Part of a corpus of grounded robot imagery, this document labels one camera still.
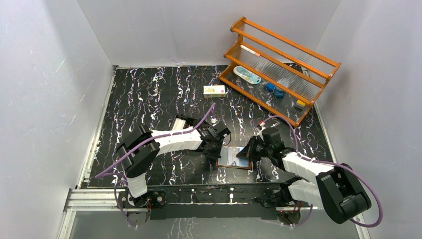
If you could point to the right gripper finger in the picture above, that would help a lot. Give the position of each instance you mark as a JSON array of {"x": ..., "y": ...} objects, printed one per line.
[
  {"x": 250, "y": 147},
  {"x": 254, "y": 156}
]

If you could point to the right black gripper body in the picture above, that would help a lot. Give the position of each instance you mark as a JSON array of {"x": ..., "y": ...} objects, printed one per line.
[{"x": 261, "y": 148}]

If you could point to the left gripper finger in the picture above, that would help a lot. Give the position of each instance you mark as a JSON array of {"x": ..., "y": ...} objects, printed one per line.
[
  {"x": 216, "y": 150},
  {"x": 210, "y": 153}
]

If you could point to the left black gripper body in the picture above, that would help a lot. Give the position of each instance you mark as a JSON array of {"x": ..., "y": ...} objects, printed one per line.
[{"x": 213, "y": 147}]

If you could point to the white gold VIP card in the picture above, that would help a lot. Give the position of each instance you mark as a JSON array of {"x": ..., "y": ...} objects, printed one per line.
[{"x": 228, "y": 156}]

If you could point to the brown leather card holder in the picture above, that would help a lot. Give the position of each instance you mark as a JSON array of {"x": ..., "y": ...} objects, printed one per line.
[{"x": 244, "y": 163}]

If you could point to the black card tray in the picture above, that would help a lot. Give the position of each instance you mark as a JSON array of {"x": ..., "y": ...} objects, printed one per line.
[{"x": 192, "y": 122}]

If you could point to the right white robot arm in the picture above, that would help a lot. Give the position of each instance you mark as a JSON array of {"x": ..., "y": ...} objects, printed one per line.
[{"x": 334, "y": 189}]

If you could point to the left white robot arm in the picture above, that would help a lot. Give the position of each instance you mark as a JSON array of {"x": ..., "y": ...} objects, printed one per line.
[{"x": 148, "y": 144}]

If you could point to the white card in tray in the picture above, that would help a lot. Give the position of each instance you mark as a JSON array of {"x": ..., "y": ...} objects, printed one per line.
[{"x": 178, "y": 124}]

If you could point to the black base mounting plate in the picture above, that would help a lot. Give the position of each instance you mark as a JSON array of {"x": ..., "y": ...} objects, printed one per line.
[{"x": 214, "y": 201}]

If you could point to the small yellow white box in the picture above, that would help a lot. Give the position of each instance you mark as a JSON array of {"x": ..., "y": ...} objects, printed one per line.
[{"x": 214, "y": 91}]

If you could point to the blue round cap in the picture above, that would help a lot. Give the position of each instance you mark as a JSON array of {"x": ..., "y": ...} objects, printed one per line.
[
  {"x": 269, "y": 87},
  {"x": 279, "y": 94}
]

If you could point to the yellow black small block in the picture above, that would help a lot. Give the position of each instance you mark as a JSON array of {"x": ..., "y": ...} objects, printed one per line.
[{"x": 300, "y": 105}]

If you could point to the orange wooden shelf rack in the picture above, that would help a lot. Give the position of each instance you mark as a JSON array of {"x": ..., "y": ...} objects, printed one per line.
[{"x": 300, "y": 72}]

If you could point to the light blue packaged item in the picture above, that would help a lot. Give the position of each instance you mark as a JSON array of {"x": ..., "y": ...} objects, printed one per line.
[{"x": 247, "y": 75}]

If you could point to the white pink marker pen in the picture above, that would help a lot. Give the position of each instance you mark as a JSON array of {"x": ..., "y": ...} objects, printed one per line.
[{"x": 249, "y": 50}]

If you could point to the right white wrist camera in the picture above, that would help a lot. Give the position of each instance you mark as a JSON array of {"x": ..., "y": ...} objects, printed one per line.
[{"x": 261, "y": 127}]

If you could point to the aluminium frame rail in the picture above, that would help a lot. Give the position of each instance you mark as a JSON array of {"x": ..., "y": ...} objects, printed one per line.
[{"x": 93, "y": 214}]

